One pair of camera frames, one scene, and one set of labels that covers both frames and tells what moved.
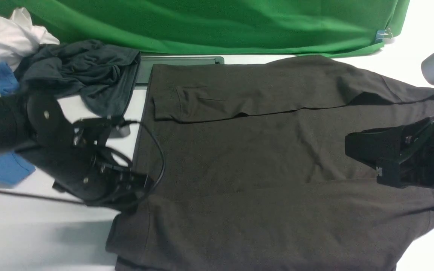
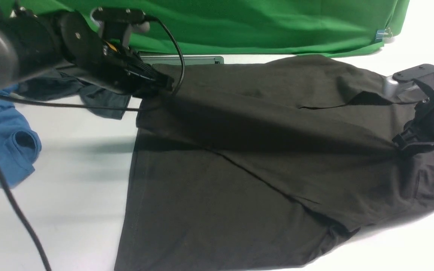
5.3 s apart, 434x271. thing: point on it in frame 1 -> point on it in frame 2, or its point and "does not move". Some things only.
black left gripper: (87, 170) -> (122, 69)
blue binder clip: (380, 34) does not move
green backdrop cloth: (320, 28) does not move
